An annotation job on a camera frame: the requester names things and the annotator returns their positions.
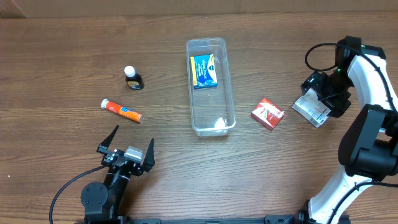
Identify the red white small box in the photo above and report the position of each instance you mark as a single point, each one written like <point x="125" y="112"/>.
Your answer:
<point x="268" y="114"/>

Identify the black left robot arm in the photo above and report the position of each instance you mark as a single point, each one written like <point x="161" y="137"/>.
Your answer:
<point x="102" y="200"/>

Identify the dark bottle white cap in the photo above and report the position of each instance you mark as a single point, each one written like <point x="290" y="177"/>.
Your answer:
<point x="133" y="79"/>

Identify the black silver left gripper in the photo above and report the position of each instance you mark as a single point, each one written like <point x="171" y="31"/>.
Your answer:
<point x="104" y="150"/>

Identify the white plaster box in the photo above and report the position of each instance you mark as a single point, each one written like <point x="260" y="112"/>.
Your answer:
<point x="311" y="108"/>

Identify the clear plastic container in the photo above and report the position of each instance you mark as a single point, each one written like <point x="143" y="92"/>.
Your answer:
<point x="212" y="109"/>

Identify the orange tablet tube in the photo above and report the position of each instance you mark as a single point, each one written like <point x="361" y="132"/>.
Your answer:
<point x="121" y="110"/>

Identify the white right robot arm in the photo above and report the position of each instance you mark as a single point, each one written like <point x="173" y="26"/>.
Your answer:
<point x="367" y="153"/>

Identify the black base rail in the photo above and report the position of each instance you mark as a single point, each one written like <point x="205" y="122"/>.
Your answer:
<point x="268" y="219"/>

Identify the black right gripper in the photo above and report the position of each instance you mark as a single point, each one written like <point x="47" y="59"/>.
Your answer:
<point x="341" y="103"/>

